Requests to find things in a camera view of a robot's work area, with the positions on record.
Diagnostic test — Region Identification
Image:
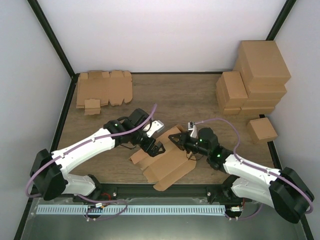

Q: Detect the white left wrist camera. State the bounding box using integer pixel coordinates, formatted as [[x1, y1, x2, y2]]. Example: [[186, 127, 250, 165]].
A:
[[143, 120, 165, 138]]

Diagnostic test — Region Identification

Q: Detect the black frame post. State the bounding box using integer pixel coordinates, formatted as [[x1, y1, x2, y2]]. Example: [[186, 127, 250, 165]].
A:
[[26, 0, 76, 78], [265, 0, 297, 41]]

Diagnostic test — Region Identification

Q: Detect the black frame post left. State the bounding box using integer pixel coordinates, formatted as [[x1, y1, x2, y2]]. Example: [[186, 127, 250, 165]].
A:
[[26, 0, 76, 78]]

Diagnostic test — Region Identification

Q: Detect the large top cardboard box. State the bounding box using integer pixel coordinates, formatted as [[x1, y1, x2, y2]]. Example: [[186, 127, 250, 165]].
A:
[[233, 40, 291, 87]]

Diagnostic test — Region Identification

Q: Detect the light blue slotted cable duct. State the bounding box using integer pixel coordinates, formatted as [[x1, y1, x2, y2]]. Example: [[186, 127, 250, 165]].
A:
[[36, 204, 226, 216]]

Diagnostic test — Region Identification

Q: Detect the brown cardboard box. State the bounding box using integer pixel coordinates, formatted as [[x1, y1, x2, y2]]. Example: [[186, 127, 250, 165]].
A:
[[130, 125, 197, 192]]

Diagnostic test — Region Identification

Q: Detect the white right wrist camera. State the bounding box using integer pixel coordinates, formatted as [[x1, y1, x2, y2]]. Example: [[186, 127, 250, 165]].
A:
[[187, 121, 198, 138]]

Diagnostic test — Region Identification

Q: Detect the small loose cardboard flap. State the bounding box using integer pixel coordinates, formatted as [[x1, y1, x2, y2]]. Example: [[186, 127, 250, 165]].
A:
[[84, 99, 101, 116]]

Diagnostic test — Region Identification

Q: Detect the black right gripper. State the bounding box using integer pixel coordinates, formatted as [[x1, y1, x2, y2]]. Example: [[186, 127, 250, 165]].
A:
[[168, 131, 210, 157]]

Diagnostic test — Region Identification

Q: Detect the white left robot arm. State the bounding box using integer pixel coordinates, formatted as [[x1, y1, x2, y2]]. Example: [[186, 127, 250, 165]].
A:
[[27, 108, 166, 202]]

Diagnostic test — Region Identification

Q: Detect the stack of flat cardboard blanks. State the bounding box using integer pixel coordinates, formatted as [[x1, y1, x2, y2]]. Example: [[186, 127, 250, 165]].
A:
[[76, 70, 133, 109]]

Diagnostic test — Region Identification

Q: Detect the black frame post right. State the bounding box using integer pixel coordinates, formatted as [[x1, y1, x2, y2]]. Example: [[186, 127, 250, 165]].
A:
[[265, 0, 297, 41]]

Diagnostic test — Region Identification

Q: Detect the medium folded cardboard box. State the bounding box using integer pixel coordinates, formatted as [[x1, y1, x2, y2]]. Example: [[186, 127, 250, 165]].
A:
[[216, 71, 248, 108]]

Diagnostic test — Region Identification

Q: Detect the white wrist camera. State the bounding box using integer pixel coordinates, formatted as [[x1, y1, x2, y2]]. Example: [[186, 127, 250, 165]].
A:
[[187, 121, 198, 138], [143, 120, 165, 138]]

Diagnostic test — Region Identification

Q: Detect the small single cardboard box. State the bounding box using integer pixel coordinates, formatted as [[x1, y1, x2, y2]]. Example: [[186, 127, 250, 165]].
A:
[[246, 117, 278, 144]]

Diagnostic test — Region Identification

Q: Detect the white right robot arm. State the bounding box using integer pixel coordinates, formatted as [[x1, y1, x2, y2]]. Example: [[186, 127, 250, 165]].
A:
[[168, 127, 315, 224]]

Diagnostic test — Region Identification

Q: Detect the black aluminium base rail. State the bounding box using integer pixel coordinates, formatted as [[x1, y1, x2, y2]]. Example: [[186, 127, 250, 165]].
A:
[[32, 183, 263, 203]]

